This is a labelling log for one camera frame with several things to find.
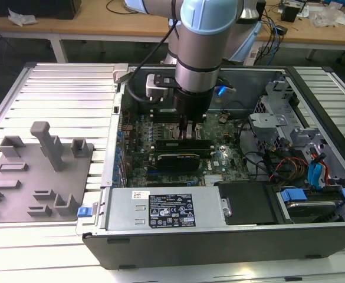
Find green motherboard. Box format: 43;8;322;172
117;110;251;188

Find wooden desk white legs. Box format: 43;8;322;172
0;0;345;63

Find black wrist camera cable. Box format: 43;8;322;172
127;20;179;104

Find grey metal bracket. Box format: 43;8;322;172
290;127;329;166

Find small black box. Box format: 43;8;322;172
280;5;299;23

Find grey metal drive cage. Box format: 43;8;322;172
247;79;301;154

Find tall black box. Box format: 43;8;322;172
256;0;267;23

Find hard disk in blue carrier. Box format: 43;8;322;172
274;185;345;225

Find red yellow wire bundle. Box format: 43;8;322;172
271;156;308;183

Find blue flat data wire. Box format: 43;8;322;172
307;147;329;189

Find grey power supply with label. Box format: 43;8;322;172
101;187;231;232

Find large black desk equipment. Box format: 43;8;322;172
0;0;81;20

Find grey parts rack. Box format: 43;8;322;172
0;119;95;222

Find black graphics card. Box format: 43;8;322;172
156;152;201;172

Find black RAM slot bank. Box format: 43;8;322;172
150;142;216;154
150;107;208;124

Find crumpled white paper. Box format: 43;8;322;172
7;8;39;28

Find CPU socket metal frame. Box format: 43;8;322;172
165;122;205;142

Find silver finned heat sink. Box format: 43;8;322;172
203;174;224;186

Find black open PC case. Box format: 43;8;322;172
74;63;345;271

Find black plastic shroud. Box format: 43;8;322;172
215;181;279;226

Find clear plastic bags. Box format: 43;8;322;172
312;2;345;32

